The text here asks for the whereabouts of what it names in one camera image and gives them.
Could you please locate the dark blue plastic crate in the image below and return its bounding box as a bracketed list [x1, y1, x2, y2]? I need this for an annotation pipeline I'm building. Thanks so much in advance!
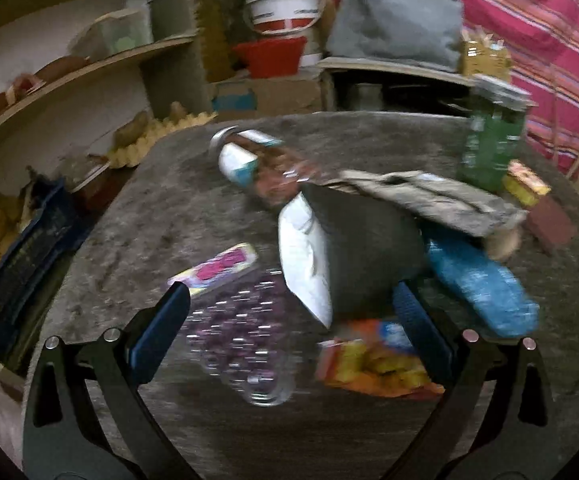
[0, 180, 91, 364]

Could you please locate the small brown bottle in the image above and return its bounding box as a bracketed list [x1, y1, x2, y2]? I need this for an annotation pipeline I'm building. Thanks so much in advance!
[209, 126, 322, 208]

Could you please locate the white plastic bucket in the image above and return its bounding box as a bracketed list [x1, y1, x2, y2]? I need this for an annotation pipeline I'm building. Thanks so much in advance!
[244, 0, 324, 36]

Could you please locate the blue plastic wrapper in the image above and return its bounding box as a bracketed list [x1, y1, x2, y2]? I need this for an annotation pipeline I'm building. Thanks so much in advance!
[427, 237, 539, 338]

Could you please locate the red yellow carton box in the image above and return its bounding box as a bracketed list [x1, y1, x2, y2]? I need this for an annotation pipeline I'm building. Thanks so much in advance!
[502, 159, 577, 252]

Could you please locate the grey fuzzy table cloth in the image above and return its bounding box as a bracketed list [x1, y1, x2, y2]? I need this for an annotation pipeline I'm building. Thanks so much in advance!
[42, 113, 579, 479]

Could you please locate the black white plastic bag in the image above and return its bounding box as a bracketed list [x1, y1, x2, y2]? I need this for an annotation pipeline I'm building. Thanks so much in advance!
[278, 182, 426, 328]

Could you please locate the pink striped curtain cloth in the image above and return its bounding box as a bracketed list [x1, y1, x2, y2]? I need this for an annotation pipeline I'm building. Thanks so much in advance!
[334, 0, 579, 172]

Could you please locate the wooden shelf unit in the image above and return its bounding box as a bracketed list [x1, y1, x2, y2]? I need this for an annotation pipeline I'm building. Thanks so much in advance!
[318, 56, 471, 117]

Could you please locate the green glass jar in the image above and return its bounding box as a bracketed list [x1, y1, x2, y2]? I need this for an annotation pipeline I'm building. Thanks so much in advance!
[455, 72, 533, 195]

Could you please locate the yellow orange snack packet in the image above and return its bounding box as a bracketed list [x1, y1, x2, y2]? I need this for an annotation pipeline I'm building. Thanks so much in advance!
[315, 320, 445, 400]

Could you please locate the red plastic basin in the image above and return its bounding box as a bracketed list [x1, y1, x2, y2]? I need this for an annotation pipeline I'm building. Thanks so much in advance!
[232, 36, 307, 79]

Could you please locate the yellow egg tray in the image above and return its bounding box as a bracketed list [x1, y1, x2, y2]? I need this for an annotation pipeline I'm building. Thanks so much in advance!
[106, 112, 217, 169]

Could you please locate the pink white wrapper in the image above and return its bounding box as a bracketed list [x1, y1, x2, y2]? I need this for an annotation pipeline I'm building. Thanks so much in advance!
[166, 243, 258, 297]

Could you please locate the clear plastic bottle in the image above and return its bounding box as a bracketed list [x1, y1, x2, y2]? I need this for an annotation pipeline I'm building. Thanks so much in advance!
[182, 269, 297, 406]

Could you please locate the crumpled grey paper wrapper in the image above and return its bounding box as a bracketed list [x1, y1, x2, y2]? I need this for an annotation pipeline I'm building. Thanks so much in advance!
[338, 169, 529, 239]

